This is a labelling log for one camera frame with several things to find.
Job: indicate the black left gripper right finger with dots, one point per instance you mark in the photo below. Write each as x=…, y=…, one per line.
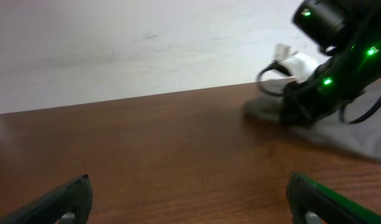
x=312, y=202

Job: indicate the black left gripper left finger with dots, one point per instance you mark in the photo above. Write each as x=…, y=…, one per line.
x=69, y=203

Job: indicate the grey shorts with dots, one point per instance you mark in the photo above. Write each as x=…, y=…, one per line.
x=363, y=139

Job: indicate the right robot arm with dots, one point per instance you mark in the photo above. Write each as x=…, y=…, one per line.
x=349, y=33

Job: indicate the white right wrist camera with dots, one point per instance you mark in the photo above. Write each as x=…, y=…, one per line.
x=299, y=65

